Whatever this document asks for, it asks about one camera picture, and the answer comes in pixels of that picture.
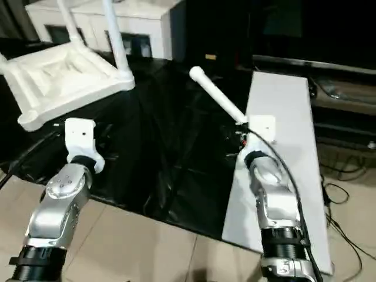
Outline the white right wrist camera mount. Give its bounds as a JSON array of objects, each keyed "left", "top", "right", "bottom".
[{"left": 234, "top": 115, "right": 277, "bottom": 173}]

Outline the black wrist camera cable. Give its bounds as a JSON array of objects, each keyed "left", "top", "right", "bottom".
[
  {"left": 246, "top": 126, "right": 321, "bottom": 282},
  {"left": 0, "top": 132, "right": 59, "bottom": 189}
]

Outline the white plastic table top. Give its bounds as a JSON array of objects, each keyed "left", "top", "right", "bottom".
[{"left": 0, "top": 41, "right": 136, "bottom": 132}]

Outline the black work mat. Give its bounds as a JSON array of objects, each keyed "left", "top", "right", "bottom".
[{"left": 0, "top": 36, "right": 256, "bottom": 240}]

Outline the black left wrist camera cable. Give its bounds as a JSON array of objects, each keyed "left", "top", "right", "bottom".
[{"left": 0, "top": 132, "right": 59, "bottom": 189}]

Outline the white cabinet with glass doors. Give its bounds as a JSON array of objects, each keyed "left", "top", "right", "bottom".
[{"left": 25, "top": 0, "right": 180, "bottom": 61}]

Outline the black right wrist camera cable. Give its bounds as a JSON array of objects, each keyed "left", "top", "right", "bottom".
[{"left": 246, "top": 126, "right": 321, "bottom": 282}]

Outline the white flat board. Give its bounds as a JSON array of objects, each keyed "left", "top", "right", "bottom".
[{"left": 221, "top": 70, "right": 334, "bottom": 268}]

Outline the brown low bench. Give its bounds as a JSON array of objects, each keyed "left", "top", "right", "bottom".
[{"left": 308, "top": 75, "right": 376, "bottom": 118}]

